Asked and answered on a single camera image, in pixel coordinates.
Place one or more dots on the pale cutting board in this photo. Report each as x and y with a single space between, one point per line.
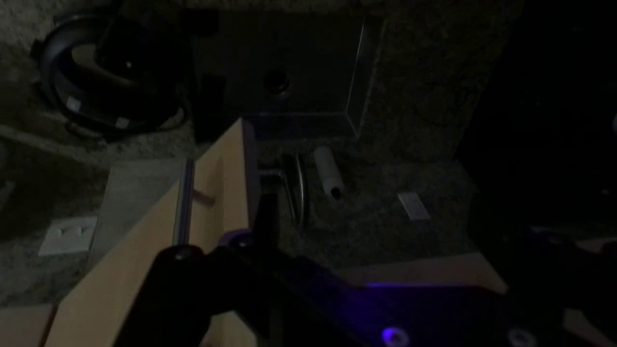
136 194

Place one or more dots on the wooden cabinet door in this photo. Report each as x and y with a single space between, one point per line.
128 271
22 329

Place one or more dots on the white wall outlet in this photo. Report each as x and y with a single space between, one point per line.
68 236
413 207

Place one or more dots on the metal kitchen faucet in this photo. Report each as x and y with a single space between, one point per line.
300 186

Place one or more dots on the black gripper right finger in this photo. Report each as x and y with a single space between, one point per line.
542 282

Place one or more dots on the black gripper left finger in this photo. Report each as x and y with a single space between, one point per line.
269 215

